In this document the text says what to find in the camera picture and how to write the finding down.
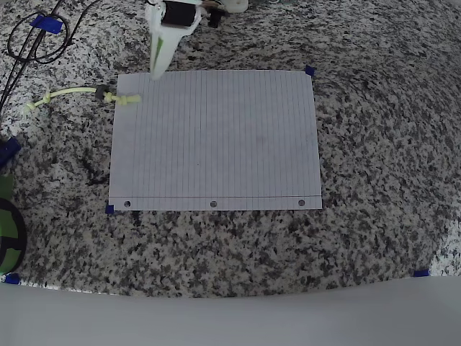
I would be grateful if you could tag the lined paper sheet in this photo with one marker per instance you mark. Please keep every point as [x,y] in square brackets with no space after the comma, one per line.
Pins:
[216,144]

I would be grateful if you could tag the white flat panel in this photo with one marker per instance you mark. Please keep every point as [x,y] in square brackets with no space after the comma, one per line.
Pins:
[230,317]

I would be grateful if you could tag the green and black round stand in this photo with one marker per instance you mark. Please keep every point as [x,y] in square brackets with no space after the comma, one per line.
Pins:
[8,256]

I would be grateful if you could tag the blue tape piece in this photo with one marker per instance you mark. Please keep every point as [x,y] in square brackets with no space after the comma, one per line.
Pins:
[309,71]
[12,278]
[421,273]
[47,24]
[110,209]
[11,146]

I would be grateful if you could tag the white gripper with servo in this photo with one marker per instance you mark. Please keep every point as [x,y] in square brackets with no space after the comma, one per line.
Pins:
[175,17]

